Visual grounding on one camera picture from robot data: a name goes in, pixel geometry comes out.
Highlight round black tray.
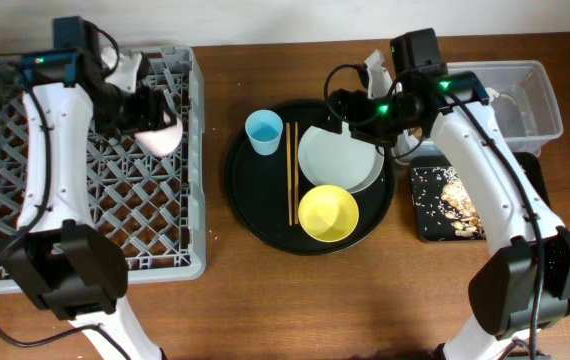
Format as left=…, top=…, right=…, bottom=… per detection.
left=224, top=99, right=396, bottom=257

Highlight wooden chopstick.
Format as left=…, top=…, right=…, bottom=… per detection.
left=286, top=122, right=294, bottom=226
left=293, top=122, right=299, bottom=224

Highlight pale green plate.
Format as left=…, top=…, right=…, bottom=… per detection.
left=298, top=123, right=384, bottom=194

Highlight grey dishwasher rack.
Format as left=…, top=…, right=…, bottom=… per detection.
left=0, top=45, right=206, bottom=284

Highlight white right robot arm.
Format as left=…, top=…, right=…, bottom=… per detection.
left=323, top=28, right=570, bottom=359

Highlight black rectangular tray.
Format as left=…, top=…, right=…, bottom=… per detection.
left=409, top=152, right=551, bottom=244

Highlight clear plastic bin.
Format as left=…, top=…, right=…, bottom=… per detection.
left=392, top=60, right=565, bottom=166

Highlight left wooden chopstick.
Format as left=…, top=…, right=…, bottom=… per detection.
left=286, top=122, right=294, bottom=226

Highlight right wooden chopstick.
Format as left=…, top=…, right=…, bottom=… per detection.
left=293, top=122, right=299, bottom=224

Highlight food scraps rice and peanuts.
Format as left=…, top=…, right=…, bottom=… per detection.
left=414, top=166, right=486, bottom=239

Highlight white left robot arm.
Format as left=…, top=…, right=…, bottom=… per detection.
left=0, top=16, right=183, bottom=359

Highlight pink plastic cup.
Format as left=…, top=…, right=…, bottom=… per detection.
left=134, top=112, right=183, bottom=157

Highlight yellow bowl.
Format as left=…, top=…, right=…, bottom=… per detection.
left=298, top=185, right=360, bottom=243

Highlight blue plastic cup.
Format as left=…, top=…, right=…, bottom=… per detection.
left=245, top=110, right=284, bottom=156

